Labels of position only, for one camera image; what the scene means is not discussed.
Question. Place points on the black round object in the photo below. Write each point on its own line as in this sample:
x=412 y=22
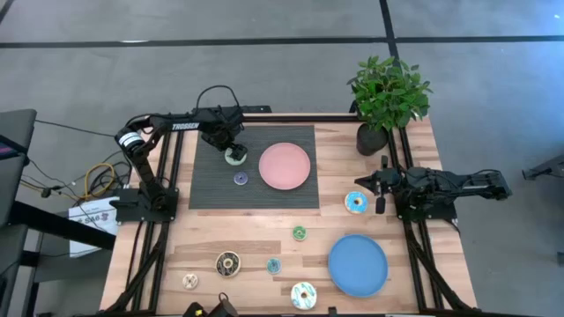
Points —
x=224 y=308

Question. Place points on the dark grey ribbed placemat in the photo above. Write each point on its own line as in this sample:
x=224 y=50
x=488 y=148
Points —
x=211 y=189

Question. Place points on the black desk beam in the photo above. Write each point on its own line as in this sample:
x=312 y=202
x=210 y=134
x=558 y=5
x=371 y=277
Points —
x=57 y=224

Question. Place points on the black plant pot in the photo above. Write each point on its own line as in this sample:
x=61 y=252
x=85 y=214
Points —
x=370 y=141

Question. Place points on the large pale green donut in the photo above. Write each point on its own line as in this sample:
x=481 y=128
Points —
x=230 y=159

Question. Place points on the black bracket bar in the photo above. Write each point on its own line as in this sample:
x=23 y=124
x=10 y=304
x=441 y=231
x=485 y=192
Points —
x=255 y=108

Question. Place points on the large white teal-drizzled donut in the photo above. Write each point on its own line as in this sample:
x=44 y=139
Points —
x=296 y=296

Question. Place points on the white paper sign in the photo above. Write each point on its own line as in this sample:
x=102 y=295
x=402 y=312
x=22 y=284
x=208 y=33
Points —
x=90 y=218

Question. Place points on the grey desk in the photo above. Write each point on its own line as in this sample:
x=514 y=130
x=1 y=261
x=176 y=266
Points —
x=17 y=127

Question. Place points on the small teal sprinkled donut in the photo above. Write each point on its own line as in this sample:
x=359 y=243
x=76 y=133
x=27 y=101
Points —
x=269 y=266

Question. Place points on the black aluminium table frame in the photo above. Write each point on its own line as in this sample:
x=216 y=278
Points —
x=286 y=118

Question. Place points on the small green donut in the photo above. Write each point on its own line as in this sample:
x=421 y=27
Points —
x=295 y=233

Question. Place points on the small purple donut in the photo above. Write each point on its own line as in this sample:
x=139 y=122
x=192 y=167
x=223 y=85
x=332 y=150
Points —
x=236 y=178

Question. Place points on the blue plate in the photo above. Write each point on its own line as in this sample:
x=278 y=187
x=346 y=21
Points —
x=358 y=273

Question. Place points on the large blue iced donut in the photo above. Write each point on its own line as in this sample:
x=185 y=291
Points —
x=350 y=198

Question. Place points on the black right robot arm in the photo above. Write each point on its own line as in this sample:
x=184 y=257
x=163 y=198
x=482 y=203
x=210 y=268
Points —
x=462 y=182

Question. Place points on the black stand leg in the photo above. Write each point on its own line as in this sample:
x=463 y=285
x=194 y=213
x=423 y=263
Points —
x=546 y=167

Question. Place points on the large chocolate iced donut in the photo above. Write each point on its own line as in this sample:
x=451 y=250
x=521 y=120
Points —
x=220 y=264

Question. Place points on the pink plate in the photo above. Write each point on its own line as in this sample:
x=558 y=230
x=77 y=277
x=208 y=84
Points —
x=284 y=166

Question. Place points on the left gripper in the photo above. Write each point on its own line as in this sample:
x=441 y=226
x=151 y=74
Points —
x=220 y=132

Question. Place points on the black and yellow tool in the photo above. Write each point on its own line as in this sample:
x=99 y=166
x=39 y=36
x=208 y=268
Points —
x=194 y=310

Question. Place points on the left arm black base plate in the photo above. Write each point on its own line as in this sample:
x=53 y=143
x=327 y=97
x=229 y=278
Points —
x=132 y=213

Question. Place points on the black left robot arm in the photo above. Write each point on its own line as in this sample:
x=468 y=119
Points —
x=185 y=126

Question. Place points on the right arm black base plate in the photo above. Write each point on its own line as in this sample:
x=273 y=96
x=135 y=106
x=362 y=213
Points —
x=440 y=215

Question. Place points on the small white drizzled donut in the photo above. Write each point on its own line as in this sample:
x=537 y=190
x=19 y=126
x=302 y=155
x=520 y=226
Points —
x=186 y=282

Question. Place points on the green leafy plant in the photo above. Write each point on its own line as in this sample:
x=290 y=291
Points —
x=388 y=94

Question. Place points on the dark device purple screen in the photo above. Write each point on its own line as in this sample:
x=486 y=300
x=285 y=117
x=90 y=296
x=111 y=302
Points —
x=6 y=149

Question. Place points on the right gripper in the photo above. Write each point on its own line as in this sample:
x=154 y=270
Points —
x=390 y=178

